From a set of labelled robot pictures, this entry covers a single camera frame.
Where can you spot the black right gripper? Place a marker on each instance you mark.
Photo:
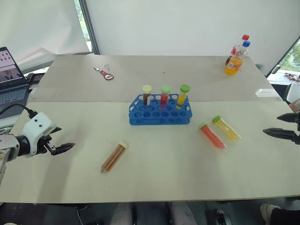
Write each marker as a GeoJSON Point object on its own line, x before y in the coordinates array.
{"type": "Point", "coordinates": [298, 126]}

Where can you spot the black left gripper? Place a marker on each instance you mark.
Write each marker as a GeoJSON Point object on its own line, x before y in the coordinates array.
{"type": "Point", "coordinates": [43, 143]}

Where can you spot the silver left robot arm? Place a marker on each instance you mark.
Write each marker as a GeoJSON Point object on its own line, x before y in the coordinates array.
{"type": "Point", "coordinates": [9, 145]}

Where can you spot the orange-red tube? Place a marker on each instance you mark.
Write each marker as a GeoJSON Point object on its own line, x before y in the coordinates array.
{"type": "Point", "coordinates": [212, 136]}

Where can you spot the blue test tube rack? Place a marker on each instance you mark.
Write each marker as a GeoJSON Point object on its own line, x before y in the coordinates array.
{"type": "Point", "coordinates": [150, 117]}

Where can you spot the red tube green cap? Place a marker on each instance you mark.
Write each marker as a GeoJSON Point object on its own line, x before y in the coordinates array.
{"type": "Point", "coordinates": [164, 96]}

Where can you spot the white office chair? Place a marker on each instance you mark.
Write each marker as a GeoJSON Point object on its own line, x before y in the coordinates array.
{"type": "Point", "coordinates": [293, 92]}

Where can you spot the clear plastic sheet piece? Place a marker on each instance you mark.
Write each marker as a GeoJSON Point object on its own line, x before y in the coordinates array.
{"type": "Point", "coordinates": [266, 92]}

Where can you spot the red and black clutter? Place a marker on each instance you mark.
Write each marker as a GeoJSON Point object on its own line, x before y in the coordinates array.
{"type": "Point", "coordinates": [292, 76]}

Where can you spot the black device beside laptop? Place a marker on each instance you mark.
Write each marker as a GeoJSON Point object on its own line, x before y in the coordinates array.
{"type": "Point", "coordinates": [35, 77]}

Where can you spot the open laptop computer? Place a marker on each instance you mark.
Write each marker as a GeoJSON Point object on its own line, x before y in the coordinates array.
{"type": "Point", "coordinates": [10, 79]}

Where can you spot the orange soda bottle blue cap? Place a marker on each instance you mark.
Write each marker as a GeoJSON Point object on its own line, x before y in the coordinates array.
{"type": "Point", "coordinates": [233, 65]}

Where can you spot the small metal clips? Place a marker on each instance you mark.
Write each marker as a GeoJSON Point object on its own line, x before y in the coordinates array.
{"type": "Point", "coordinates": [108, 67]}

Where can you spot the white shoe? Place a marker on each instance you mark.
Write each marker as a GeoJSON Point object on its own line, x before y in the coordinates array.
{"type": "Point", "coordinates": [268, 212]}

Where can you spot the cola bottle red cap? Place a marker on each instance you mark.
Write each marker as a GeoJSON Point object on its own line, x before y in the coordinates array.
{"type": "Point", "coordinates": [234, 50]}

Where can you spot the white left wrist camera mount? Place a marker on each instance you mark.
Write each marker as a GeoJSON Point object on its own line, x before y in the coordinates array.
{"type": "Point", "coordinates": [37, 126]}

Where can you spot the dark window frame post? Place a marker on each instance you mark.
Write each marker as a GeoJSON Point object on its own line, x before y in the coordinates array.
{"type": "Point", "coordinates": [90, 28]}

